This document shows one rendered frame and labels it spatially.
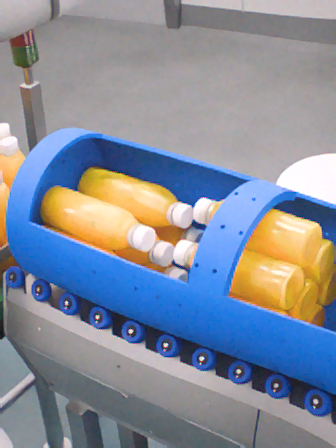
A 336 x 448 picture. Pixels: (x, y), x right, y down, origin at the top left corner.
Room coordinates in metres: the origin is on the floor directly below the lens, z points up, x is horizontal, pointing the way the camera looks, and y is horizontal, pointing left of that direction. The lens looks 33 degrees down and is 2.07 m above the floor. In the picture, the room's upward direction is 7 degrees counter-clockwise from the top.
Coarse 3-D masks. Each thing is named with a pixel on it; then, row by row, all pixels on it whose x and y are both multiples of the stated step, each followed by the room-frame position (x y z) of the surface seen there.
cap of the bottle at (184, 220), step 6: (180, 204) 1.50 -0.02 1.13; (174, 210) 1.49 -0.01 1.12; (180, 210) 1.49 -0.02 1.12; (186, 210) 1.49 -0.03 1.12; (192, 210) 1.50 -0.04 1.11; (174, 216) 1.48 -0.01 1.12; (180, 216) 1.48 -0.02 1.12; (186, 216) 1.49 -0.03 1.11; (192, 216) 1.50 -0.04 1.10; (174, 222) 1.48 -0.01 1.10; (180, 222) 1.48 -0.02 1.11; (186, 222) 1.49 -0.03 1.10
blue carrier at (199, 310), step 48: (48, 144) 1.58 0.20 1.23; (96, 144) 1.70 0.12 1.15; (192, 192) 1.58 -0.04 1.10; (240, 192) 1.34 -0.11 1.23; (288, 192) 1.36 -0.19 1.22; (48, 240) 1.44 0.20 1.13; (240, 240) 1.25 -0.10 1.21; (96, 288) 1.37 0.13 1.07; (144, 288) 1.30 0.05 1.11; (192, 288) 1.25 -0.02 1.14; (192, 336) 1.25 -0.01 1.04; (240, 336) 1.18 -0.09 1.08; (288, 336) 1.12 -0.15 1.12
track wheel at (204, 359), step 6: (198, 348) 1.29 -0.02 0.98; (204, 348) 1.28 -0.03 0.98; (198, 354) 1.28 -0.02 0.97; (204, 354) 1.28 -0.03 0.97; (210, 354) 1.27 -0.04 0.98; (216, 354) 1.27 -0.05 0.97; (192, 360) 1.28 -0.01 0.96; (198, 360) 1.28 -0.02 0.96; (204, 360) 1.27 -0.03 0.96; (210, 360) 1.26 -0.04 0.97; (216, 360) 1.27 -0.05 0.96; (198, 366) 1.27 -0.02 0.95; (204, 366) 1.26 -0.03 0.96; (210, 366) 1.26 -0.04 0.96
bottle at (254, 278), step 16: (192, 256) 1.33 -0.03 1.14; (240, 256) 1.28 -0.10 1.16; (256, 256) 1.28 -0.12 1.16; (272, 256) 1.28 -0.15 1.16; (240, 272) 1.26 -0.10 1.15; (256, 272) 1.25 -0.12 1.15; (272, 272) 1.23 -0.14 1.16; (288, 272) 1.22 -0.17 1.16; (240, 288) 1.25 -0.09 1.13; (256, 288) 1.23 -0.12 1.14; (272, 288) 1.21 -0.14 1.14; (288, 288) 1.22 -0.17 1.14; (272, 304) 1.21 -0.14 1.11; (288, 304) 1.21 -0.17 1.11
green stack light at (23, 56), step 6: (12, 48) 2.15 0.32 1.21; (18, 48) 2.14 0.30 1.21; (24, 48) 2.14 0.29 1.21; (30, 48) 2.15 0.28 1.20; (36, 48) 2.16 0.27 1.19; (12, 54) 2.15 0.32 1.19; (18, 54) 2.14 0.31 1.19; (24, 54) 2.14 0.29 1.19; (30, 54) 2.14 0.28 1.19; (36, 54) 2.16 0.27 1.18; (12, 60) 2.16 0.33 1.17; (18, 60) 2.14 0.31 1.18; (24, 60) 2.14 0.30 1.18; (30, 60) 2.14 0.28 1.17; (36, 60) 2.15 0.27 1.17; (24, 66) 2.14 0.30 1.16
